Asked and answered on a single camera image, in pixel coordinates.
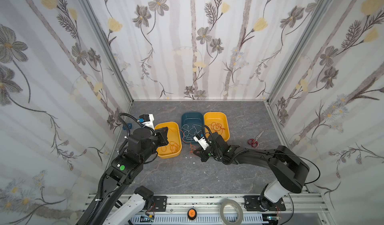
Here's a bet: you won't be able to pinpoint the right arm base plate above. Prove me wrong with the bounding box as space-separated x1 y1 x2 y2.
244 196 286 212

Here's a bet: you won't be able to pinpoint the red handled scissors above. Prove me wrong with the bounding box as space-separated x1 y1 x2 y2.
248 131 264 148

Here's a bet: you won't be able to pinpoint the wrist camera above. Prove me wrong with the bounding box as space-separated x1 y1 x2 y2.
139 114 155 129
194 135 209 151

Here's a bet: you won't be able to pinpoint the orange emergency button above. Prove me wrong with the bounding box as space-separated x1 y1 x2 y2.
187 209 197 221

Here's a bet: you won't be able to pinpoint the teal plastic bin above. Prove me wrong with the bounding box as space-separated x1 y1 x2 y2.
181 112 204 145

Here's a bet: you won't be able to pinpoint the small blue box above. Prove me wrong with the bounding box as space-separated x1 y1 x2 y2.
123 123 133 130

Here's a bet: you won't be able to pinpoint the left yellow plastic bin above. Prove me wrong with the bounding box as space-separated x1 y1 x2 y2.
155 122 182 159

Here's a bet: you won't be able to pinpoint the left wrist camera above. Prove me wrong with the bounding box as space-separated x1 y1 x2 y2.
139 114 155 129

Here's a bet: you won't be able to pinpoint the roll of tape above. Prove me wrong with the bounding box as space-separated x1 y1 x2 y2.
219 199 244 225

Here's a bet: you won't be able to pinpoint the yellow plastic bin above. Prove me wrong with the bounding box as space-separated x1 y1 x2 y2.
204 112 230 142
155 122 182 159

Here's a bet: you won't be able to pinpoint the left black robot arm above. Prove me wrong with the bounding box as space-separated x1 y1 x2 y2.
77 112 169 225

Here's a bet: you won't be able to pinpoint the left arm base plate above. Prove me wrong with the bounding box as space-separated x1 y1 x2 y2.
146 196 168 213

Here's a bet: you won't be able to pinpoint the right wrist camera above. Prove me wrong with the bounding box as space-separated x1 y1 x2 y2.
194 135 209 151

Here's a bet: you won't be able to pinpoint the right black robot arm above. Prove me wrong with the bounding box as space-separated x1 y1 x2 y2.
193 126 310 212

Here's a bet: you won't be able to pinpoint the right yellow plastic bin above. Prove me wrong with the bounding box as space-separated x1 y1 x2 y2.
204 112 230 142

